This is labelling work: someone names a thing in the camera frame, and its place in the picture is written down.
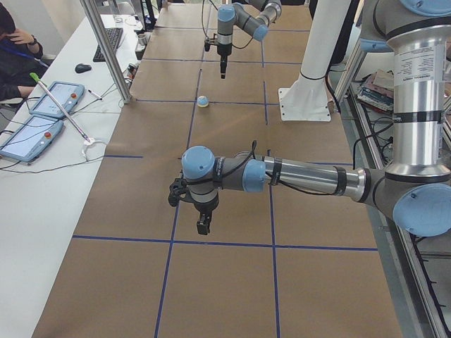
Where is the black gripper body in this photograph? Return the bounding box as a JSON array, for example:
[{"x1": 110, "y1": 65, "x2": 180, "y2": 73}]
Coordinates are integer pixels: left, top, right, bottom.
[
  {"x1": 194, "y1": 201, "x2": 218, "y2": 221},
  {"x1": 217, "y1": 44, "x2": 232, "y2": 65}
]

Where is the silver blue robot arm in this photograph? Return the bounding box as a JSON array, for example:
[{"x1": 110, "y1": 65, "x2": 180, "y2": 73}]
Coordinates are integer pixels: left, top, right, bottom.
[
  {"x1": 213, "y1": 1, "x2": 282, "y2": 79},
  {"x1": 168, "y1": 1, "x2": 450, "y2": 237}
]

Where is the metal cup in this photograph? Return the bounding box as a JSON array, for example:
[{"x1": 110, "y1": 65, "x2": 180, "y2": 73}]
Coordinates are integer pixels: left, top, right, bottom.
[{"x1": 137, "y1": 34, "x2": 147, "y2": 46}]

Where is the black keyboard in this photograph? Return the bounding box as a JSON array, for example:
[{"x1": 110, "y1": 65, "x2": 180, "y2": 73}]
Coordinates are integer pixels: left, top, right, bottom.
[{"x1": 92, "y1": 27, "x2": 124, "y2": 63}]

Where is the black marker pen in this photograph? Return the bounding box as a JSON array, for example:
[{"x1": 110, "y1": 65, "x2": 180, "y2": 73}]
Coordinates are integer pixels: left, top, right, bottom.
[{"x1": 87, "y1": 89, "x2": 103, "y2": 101}]

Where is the black computer mouse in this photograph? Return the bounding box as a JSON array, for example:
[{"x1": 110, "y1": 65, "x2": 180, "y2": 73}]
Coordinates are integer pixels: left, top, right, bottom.
[{"x1": 75, "y1": 63, "x2": 92, "y2": 74}]

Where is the stack of books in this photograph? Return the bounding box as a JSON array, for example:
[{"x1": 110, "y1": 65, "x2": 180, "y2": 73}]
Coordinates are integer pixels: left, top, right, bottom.
[{"x1": 357, "y1": 70, "x2": 394, "y2": 112}]

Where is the upper blue teach pendant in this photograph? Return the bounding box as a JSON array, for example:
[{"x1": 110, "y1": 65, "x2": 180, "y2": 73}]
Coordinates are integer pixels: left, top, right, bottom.
[{"x1": 30, "y1": 81, "x2": 85, "y2": 119}]

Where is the blue teach pendant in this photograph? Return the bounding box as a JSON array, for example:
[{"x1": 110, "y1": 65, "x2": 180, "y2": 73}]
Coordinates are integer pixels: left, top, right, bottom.
[
  {"x1": 30, "y1": 81, "x2": 85, "y2": 119},
  {"x1": 1, "y1": 115, "x2": 64, "y2": 163}
]

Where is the lower blue teach pendant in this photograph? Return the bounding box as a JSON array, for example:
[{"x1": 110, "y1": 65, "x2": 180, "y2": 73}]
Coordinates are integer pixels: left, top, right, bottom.
[{"x1": 1, "y1": 115, "x2": 64, "y2": 163}]

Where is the long rod with green tip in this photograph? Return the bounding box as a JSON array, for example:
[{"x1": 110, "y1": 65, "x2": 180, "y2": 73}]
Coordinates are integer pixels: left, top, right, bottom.
[{"x1": 30, "y1": 73, "x2": 91, "y2": 144}]

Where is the seated person in black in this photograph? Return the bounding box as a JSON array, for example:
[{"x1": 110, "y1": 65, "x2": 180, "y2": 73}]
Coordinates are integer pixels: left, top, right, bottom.
[{"x1": 1, "y1": 6, "x2": 47, "y2": 101}]

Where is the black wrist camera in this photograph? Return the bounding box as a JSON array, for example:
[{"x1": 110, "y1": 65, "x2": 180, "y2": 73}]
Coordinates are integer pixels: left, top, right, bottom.
[
  {"x1": 168, "y1": 178, "x2": 190, "y2": 207},
  {"x1": 204, "y1": 37, "x2": 217, "y2": 52}
]

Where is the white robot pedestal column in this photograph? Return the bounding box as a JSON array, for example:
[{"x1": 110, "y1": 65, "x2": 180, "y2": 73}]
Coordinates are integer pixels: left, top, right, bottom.
[{"x1": 278, "y1": 0, "x2": 359, "y2": 122}]

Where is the aluminium frame post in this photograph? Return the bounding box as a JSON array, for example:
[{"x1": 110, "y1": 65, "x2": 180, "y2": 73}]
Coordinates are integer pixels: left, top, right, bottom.
[{"x1": 80, "y1": 0, "x2": 131, "y2": 104}]

